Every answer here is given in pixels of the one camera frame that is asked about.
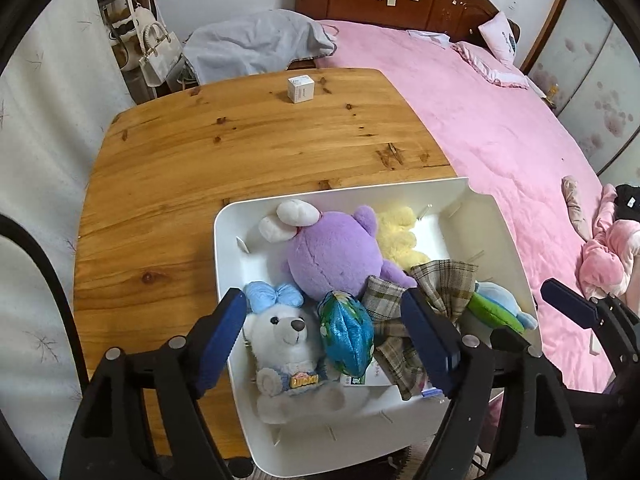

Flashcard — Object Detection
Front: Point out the grey cloth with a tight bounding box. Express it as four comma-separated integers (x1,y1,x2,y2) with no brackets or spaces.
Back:
182,9,337,85

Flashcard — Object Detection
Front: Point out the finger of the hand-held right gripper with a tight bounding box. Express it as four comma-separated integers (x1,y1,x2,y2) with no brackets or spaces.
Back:
541,279,608,333
489,326,546,358

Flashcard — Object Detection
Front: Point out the black cloth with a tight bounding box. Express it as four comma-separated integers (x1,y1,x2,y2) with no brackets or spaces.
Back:
614,184,640,221

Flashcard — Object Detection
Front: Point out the pink frilled pillow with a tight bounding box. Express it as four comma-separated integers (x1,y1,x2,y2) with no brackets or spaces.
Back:
452,41,531,90

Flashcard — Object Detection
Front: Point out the shiny blue foil bag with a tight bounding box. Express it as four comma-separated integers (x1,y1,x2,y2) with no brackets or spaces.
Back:
317,290,376,378

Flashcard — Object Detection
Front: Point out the yellow plush toy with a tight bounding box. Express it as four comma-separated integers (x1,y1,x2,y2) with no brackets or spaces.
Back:
375,206,431,273

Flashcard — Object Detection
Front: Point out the white plastic tray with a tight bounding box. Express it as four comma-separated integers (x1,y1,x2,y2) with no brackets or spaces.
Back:
214,176,540,478

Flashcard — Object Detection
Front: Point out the white plush bear blue bow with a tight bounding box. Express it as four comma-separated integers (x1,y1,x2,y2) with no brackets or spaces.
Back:
243,281,371,426

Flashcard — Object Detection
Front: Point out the small white plush toy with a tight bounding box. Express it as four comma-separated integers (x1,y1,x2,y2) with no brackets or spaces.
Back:
258,199,321,243

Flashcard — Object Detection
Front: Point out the pink blanket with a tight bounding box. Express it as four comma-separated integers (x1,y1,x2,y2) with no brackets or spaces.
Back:
315,20,640,396

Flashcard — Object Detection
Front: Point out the brown white furry bag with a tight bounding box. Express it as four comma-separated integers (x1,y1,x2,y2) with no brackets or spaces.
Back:
107,0,151,68

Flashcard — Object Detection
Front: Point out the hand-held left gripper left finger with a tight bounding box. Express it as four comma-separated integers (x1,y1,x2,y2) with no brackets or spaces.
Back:
59,287,249,480

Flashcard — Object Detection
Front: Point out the purple plush toy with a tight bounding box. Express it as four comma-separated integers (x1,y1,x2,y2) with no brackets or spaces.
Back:
286,204,418,303

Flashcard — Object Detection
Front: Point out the pink fluffy garment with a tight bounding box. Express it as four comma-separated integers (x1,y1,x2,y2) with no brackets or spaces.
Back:
575,183,640,303

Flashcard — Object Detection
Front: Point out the white printed pillow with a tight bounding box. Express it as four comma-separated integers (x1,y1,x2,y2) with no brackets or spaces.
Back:
477,10,518,67

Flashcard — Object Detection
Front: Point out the white medicine box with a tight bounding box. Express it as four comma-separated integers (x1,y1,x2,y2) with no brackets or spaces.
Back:
340,360,401,388

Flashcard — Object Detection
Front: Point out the small white box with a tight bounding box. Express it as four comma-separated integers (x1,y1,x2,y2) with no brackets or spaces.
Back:
286,75,315,105

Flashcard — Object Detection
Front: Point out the frosted sliding wardrobe door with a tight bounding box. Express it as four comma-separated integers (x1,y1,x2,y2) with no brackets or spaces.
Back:
520,0,640,191

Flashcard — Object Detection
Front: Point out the white patterned curtain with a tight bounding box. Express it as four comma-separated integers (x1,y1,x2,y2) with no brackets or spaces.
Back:
0,0,141,401

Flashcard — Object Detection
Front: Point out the white handbag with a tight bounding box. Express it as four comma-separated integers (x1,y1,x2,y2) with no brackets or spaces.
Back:
138,21,183,87

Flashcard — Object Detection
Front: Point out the light blue plush toy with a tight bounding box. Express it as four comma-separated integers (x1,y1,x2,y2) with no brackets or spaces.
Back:
467,281,538,335

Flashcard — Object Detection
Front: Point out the white folded garment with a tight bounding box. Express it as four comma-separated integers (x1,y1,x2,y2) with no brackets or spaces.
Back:
407,29,451,45

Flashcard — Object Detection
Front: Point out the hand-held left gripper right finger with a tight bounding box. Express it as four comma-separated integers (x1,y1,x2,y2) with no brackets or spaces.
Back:
400,289,586,480

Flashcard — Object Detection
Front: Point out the plaid fabric bow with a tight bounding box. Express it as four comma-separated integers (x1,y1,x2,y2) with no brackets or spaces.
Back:
361,259,480,402

